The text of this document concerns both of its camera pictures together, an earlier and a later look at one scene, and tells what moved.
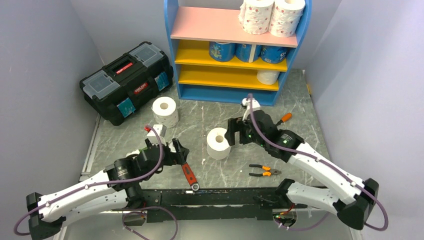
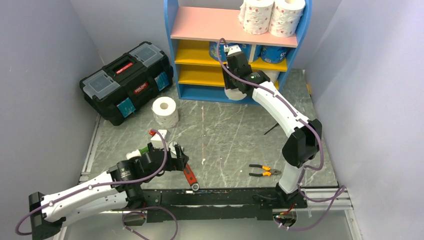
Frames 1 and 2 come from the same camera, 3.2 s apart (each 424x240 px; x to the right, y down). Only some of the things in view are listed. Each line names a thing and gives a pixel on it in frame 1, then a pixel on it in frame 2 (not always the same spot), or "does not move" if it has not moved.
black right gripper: (234, 125) to (228, 84)
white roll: (267, 77) does not move
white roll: (218, 146) to (234, 94)
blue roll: (273, 54) does not move
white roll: (255, 16) does not move
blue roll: (222, 52) does not move
